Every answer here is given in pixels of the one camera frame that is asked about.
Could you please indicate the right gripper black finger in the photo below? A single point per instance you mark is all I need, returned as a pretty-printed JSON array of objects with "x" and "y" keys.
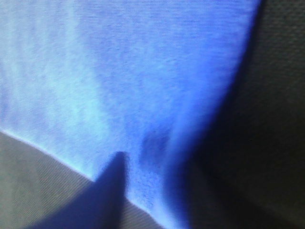
[{"x": 99, "y": 206}]

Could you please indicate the blue microfiber towel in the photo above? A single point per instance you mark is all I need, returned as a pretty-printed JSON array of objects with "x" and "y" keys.
[{"x": 83, "y": 79}]

